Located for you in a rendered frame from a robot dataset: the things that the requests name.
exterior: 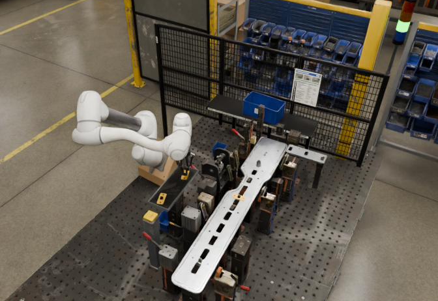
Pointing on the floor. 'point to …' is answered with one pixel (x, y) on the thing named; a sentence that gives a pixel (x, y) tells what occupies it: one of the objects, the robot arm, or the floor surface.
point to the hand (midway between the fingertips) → (184, 170)
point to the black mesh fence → (255, 83)
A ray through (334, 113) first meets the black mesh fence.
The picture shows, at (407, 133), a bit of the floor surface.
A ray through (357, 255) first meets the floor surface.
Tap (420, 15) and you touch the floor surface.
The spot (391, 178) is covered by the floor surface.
